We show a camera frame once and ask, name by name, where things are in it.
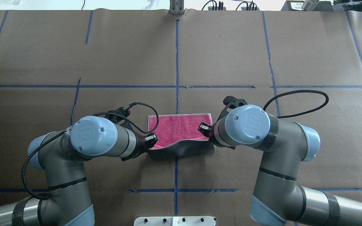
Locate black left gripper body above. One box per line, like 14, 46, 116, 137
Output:
104, 109, 148, 161

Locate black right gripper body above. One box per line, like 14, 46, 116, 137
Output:
209, 96, 248, 148

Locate pink and grey towel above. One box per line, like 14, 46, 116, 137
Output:
148, 113, 216, 158

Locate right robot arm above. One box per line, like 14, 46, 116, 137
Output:
198, 96, 362, 226

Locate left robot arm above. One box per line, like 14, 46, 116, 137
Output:
0, 107, 158, 226

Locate short blue tape line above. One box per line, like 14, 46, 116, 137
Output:
85, 10, 94, 45

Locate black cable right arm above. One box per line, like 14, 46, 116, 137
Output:
263, 90, 330, 119

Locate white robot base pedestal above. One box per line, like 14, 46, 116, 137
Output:
134, 216, 217, 226

